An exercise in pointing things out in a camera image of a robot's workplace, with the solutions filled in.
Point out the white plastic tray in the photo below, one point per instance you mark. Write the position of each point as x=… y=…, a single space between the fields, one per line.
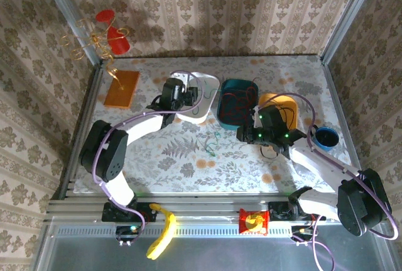
x=205 y=107

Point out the teal plastic tray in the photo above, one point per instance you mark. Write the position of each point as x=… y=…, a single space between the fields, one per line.
x=224 y=120

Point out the orange plastic tray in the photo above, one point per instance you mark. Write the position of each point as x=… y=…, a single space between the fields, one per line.
x=290 y=107

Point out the floral table cover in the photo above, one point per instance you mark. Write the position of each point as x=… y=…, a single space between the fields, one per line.
x=235 y=173

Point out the orange rectangular board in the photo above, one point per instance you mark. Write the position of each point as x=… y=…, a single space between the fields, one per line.
x=124 y=93

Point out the blue cup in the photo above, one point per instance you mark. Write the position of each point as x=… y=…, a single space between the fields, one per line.
x=328 y=139

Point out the red plastic goblet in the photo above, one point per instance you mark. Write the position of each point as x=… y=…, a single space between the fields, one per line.
x=117 y=41

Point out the red snack packet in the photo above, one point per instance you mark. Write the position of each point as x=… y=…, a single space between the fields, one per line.
x=245 y=220

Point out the small black circuit box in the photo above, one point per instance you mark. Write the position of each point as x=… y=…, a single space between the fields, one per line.
x=127 y=234
x=303 y=234

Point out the grey metal panel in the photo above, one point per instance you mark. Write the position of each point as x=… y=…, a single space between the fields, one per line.
x=220 y=252

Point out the yellow banana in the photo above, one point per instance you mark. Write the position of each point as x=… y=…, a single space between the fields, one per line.
x=166 y=230

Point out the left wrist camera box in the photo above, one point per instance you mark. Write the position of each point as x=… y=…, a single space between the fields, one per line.
x=184 y=80

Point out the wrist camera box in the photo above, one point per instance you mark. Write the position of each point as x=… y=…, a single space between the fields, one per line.
x=184 y=80
x=257 y=120

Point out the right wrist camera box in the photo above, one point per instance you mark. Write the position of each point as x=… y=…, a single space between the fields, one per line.
x=257 y=120

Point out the aluminium table frame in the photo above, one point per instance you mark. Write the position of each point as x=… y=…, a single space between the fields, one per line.
x=204 y=205

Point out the aluminium frame post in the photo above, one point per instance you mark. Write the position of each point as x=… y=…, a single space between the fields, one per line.
x=356 y=0
x=62 y=0

